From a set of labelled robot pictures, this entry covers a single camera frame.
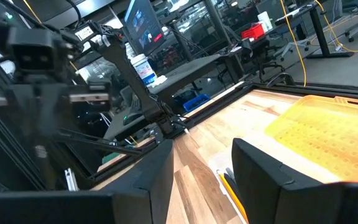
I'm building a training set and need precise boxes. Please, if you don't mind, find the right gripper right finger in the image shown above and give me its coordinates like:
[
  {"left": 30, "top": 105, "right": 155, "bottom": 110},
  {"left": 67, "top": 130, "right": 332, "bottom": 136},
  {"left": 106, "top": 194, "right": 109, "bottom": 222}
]
[{"left": 231, "top": 138, "right": 358, "bottom": 224}]

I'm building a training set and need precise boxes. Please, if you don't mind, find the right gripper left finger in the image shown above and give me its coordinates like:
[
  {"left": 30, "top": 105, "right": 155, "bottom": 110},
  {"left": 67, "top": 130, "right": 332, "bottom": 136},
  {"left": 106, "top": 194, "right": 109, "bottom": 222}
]
[{"left": 0, "top": 139, "right": 175, "bottom": 224}]

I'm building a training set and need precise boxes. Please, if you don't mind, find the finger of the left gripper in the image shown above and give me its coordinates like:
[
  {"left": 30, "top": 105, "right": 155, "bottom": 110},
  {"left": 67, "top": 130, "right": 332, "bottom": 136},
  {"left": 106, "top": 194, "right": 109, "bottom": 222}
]
[
  {"left": 45, "top": 133, "right": 59, "bottom": 190},
  {"left": 31, "top": 133, "right": 47, "bottom": 191}
]

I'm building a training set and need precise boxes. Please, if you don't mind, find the orange pencil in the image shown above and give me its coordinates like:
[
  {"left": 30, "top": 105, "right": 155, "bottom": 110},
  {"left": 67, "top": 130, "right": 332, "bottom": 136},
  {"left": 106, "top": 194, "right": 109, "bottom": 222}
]
[{"left": 215, "top": 169, "right": 250, "bottom": 224}]

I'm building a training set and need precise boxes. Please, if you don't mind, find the black marker pen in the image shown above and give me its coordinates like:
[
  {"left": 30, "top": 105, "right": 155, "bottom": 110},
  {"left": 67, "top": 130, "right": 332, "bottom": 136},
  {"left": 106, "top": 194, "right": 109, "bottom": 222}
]
[{"left": 223, "top": 167, "right": 241, "bottom": 203}]

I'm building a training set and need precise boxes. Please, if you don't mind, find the clear pencil box orange lid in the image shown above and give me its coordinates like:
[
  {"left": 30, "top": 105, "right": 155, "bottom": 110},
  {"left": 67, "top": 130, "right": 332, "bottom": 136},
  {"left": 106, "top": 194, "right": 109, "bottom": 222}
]
[{"left": 205, "top": 95, "right": 358, "bottom": 224}]

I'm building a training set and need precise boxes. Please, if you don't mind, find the red storage box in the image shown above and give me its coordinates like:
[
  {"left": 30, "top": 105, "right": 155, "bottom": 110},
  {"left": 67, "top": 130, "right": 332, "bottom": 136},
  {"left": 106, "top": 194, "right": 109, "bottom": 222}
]
[{"left": 241, "top": 23, "right": 265, "bottom": 40}]

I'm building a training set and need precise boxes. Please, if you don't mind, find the black computer mouse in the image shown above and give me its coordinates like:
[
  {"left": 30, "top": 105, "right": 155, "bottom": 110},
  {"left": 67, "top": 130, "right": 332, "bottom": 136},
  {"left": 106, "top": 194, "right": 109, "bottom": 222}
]
[{"left": 122, "top": 111, "right": 144, "bottom": 126}]

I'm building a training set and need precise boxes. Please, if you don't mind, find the white canister blue label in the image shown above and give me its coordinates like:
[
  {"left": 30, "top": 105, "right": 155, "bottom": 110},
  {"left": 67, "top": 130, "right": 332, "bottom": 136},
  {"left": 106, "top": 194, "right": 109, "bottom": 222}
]
[{"left": 130, "top": 53, "right": 157, "bottom": 86}]

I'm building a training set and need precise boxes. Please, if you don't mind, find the white crumpled cloth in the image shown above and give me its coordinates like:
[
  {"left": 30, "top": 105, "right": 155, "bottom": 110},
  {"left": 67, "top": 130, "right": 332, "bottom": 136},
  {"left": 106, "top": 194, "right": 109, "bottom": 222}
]
[{"left": 150, "top": 75, "right": 168, "bottom": 88}]

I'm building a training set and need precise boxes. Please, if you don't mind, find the black desk monitor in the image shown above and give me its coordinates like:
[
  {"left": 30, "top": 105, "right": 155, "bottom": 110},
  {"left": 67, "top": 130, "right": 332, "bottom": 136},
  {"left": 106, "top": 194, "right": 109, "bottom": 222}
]
[{"left": 123, "top": 0, "right": 167, "bottom": 57}]

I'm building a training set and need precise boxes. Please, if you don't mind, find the black side desk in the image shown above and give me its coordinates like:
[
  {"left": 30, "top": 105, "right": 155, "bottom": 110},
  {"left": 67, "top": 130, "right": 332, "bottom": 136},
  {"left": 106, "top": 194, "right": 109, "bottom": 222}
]
[{"left": 104, "top": 52, "right": 245, "bottom": 141}]

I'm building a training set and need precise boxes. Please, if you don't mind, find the black standing desk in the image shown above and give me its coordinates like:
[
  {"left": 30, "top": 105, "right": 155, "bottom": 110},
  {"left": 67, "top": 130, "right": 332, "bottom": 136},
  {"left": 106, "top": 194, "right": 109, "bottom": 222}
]
[{"left": 273, "top": 0, "right": 356, "bottom": 60}]

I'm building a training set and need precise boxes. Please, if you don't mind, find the white plastic container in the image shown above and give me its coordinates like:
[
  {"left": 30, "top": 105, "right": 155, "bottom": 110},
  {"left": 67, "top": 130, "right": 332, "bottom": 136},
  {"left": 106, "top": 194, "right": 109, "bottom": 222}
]
[{"left": 257, "top": 11, "right": 274, "bottom": 32}]

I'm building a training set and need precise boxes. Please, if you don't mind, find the silver frame bracket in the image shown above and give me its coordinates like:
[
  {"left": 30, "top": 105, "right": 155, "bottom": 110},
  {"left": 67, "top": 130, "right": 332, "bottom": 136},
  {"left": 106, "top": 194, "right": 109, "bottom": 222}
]
[{"left": 64, "top": 167, "right": 80, "bottom": 192}]

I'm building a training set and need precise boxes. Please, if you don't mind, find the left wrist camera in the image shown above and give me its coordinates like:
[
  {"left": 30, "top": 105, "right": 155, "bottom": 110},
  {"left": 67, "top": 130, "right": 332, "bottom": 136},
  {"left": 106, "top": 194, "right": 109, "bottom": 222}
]
[{"left": 7, "top": 29, "right": 71, "bottom": 82}]

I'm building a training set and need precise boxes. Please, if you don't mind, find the yellow extension cord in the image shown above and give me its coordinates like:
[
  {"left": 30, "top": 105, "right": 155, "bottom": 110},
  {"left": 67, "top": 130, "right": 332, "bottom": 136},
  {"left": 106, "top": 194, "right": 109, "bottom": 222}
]
[
  {"left": 279, "top": 0, "right": 308, "bottom": 88},
  {"left": 314, "top": 0, "right": 358, "bottom": 54}
]

